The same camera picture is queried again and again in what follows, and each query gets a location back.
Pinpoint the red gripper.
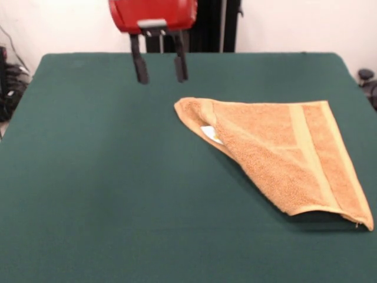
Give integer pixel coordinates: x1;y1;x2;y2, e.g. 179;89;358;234
107;0;198;85

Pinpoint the tan terry towel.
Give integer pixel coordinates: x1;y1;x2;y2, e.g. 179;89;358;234
173;96;375;232

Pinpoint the dark green table cloth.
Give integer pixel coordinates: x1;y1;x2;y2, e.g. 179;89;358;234
0;52;377;283

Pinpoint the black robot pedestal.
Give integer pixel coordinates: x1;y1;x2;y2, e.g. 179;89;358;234
141;0;245;54

